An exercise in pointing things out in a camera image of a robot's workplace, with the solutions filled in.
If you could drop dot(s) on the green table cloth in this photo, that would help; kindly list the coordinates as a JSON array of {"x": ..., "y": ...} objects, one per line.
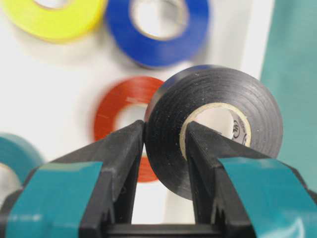
[{"x": 290, "y": 72}]

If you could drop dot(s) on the black tape roll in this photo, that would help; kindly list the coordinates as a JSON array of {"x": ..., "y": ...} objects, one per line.
[{"x": 192, "y": 90}]

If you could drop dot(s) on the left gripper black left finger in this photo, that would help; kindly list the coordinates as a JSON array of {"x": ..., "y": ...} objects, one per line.
[{"x": 77, "y": 195}]

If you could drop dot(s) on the red tape roll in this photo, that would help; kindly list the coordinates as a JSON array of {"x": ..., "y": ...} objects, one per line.
[{"x": 124, "y": 103}]

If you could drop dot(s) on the yellow tape roll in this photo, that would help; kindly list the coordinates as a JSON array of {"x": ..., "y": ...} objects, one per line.
[{"x": 72, "y": 20}]

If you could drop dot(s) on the blue tape roll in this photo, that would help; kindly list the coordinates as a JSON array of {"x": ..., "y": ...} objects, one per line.
[{"x": 151, "y": 52}]

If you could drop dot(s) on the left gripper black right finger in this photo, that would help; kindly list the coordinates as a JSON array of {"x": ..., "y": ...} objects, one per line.
[{"x": 245, "y": 193}]

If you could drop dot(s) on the white plastic tray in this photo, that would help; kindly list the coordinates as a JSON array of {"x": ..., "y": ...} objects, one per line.
[{"x": 49, "y": 92}]

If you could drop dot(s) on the teal tape roll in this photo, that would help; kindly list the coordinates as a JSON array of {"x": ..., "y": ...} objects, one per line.
[{"x": 18, "y": 158}]

